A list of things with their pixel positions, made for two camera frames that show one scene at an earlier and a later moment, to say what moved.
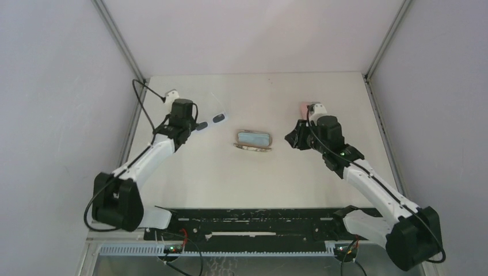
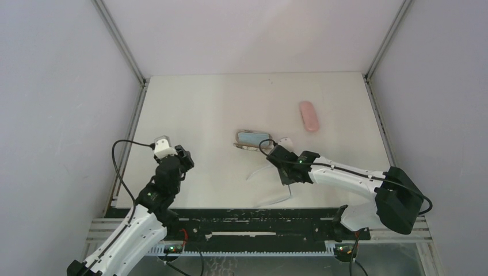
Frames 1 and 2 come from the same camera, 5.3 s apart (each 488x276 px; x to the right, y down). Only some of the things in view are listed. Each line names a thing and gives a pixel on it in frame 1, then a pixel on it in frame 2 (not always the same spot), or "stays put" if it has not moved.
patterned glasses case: [254, 140] stays put
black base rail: [247, 227] stays put
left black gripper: [190, 124] → [183, 157]
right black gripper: [301, 133] → [277, 157]
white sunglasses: [217, 118] → [265, 187]
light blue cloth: [254, 138] stays put
